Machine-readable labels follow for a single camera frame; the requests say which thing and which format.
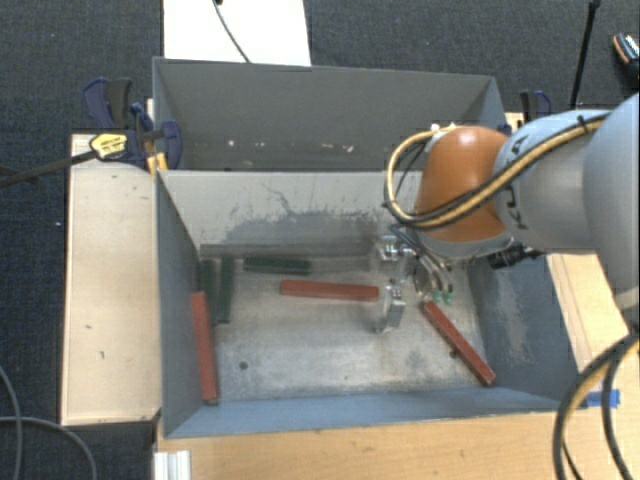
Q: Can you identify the red-brown flat block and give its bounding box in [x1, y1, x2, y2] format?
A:
[279, 278, 380, 303]
[420, 300, 497, 387]
[189, 290, 221, 406]

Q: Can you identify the pale wood board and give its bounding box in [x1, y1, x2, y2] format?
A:
[59, 132, 164, 427]

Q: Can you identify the black cylinder on white bracket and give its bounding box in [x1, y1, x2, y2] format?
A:
[487, 246, 545, 271]

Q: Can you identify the grey metal bin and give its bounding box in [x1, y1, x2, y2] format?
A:
[151, 56, 590, 440]

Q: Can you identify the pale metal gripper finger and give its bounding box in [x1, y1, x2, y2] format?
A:
[374, 283, 396, 334]
[387, 290, 407, 330]

